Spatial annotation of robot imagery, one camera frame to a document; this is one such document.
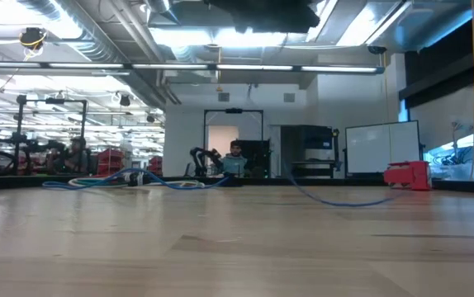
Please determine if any red tool cart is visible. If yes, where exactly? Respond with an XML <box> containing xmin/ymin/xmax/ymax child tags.
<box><xmin>148</xmin><ymin>155</ymin><xmax>164</xmax><ymax>177</ymax></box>
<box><xmin>95</xmin><ymin>148</ymin><xmax>127</xmax><ymax>177</ymax></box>

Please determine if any black white cable connector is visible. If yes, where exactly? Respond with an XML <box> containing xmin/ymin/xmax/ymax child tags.
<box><xmin>121</xmin><ymin>172</ymin><xmax>145</xmax><ymax>187</ymax></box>

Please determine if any black gantry frame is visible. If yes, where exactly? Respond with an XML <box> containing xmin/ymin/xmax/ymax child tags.
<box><xmin>13</xmin><ymin>94</ymin><xmax>89</xmax><ymax>166</ymax></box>
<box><xmin>201</xmin><ymin>108</ymin><xmax>265</xmax><ymax>178</ymax></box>

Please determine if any long thin blue cable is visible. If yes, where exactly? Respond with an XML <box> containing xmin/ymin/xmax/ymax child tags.
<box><xmin>282</xmin><ymin>160</ymin><xmax>399</xmax><ymax>208</ymax></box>

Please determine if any yellow hanging tag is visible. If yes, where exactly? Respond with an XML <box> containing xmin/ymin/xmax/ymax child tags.
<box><xmin>215</xmin><ymin>45</ymin><xmax>225</xmax><ymax>93</ymax></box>

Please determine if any long ceiling light strip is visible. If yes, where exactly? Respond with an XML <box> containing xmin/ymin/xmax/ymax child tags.
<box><xmin>0</xmin><ymin>60</ymin><xmax>386</xmax><ymax>76</ymax></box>

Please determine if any green cable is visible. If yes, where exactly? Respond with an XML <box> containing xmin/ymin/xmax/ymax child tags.
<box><xmin>75</xmin><ymin>177</ymin><xmax>127</xmax><ymax>187</ymax></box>

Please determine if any black shelf cart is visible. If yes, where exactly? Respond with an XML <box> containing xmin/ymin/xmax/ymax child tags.
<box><xmin>280</xmin><ymin>125</ymin><xmax>343</xmax><ymax>179</ymax></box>

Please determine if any pale door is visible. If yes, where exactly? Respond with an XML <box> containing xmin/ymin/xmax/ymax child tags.
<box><xmin>206</xmin><ymin>125</ymin><xmax>239</xmax><ymax>174</ymax></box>

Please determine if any whiteboard with black frame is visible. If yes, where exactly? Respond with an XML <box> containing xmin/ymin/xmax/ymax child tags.
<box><xmin>344</xmin><ymin>120</ymin><xmax>423</xmax><ymax>175</ymax></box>

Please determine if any bundle of cables and plug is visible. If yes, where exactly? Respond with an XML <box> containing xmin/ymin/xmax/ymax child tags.
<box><xmin>68</xmin><ymin>177</ymin><xmax>206</xmax><ymax>190</ymax></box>

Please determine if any silver ribbed air duct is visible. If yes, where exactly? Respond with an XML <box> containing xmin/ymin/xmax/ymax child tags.
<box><xmin>16</xmin><ymin>0</ymin><xmax>116</xmax><ymax>63</ymax></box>

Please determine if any black upright panel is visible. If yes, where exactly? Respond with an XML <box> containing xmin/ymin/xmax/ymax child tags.
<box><xmin>235</xmin><ymin>139</ymin><xmax>271</xmax><ymax>178</ymax></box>

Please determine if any ceiling cable reel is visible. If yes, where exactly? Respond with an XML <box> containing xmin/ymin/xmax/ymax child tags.
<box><xmin>18</xmin><ymin>26</ymin><xmax>48</xmax><ymax>51</ymax></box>

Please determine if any red tape dispenser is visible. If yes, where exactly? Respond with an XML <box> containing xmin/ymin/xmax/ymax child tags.
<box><xmin>383</xmin><ymin>160</ymin><xmax>434</xmax><ymax>192</ymax></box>

